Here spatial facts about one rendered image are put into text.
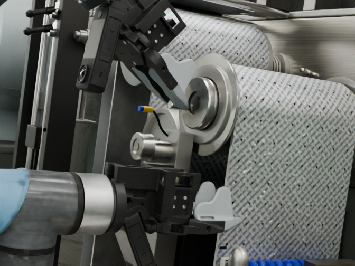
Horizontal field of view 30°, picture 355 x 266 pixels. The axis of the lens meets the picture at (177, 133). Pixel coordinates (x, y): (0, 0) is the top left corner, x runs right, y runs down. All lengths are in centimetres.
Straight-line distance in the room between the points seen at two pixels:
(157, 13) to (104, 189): 25
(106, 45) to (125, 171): 17
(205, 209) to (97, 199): 16
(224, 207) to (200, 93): 16
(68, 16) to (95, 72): 30
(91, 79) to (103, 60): 3
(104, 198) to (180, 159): 20
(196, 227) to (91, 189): 15
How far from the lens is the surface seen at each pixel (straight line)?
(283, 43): 135
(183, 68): 92
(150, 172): 83
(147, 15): 88
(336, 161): 104
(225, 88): 91
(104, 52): 87
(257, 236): 97
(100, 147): 127
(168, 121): 105
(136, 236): 84
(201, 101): 93
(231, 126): 90
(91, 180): 79
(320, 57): 127
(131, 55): 90
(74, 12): 115
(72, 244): 151
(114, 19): 88
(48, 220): 76
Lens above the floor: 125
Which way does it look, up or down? 3 degrees down
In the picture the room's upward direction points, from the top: 8 degrees clockwise
